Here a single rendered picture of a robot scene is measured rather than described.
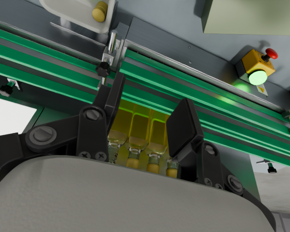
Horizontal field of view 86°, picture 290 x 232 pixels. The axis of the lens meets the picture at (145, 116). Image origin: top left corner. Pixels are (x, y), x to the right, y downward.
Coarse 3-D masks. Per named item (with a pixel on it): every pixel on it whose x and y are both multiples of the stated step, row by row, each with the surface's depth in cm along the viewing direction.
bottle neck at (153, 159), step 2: (150, 156) 42; (152, 156) 42; (154, 156) 42; (156, 156) 42; (158, 156) 42; (150, 158) 42; (152, 158) 41; (154, 158) 41; (156, 158) 41; (158, 158) 42; (150, 160) 41; (152, 160) 41; (154, 160) 41; (156, 160) 41; (158, 160) 42; (148, 162) 42; (150, 162) 41; (152, 162) 41; (154, 162) 41; (156, 162) 41; (158, 162) 42; (158, 164) 41
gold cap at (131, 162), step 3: (129, 159) 39; (132, 159) 39; (135, 159) 39; (126, 162) 39; (129, 162) 38; (132, 162) 38; (135, 162) 38; (138, 162) 39; (126, 165) 38; (129, 165) 38; (132, 165) 38; (135, 165) 38; (138, 165) 39; (138, 168) 39
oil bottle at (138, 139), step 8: (136, 104) 46; (136, 112) 45; (144, 112) 46; (136, 120) 43; (144, 120) 44; (136, 128) 42; (144, 128) 43; (128, 136) 41; (136, 136) 41; (144, 136) 42; (128, 144) 40; (136, 144) 40; (144, 144) 41
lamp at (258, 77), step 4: (252, 72) 47; (256, 72) 46; (260, 72) 46; (264, 72) 46; (248, 76) 49; (252, 76) 47; (256, 76) 46; (260, 76) 46; (264, 76) 46; (252, 80) 47; (256, 80) 47; (260, 80) 46; (264, 80) 46; (256, 84) 48
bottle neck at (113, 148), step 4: (108, 144) 40; (112, 144) 39; (116, 144) 39; (108, 148) 39; (112, 148) 38; (116, 148) 39; (108, 152) 38; (112, 152) 38; (116, 152) 38; (112, 156) 37; (116, 156) 38; (112, 160) 37
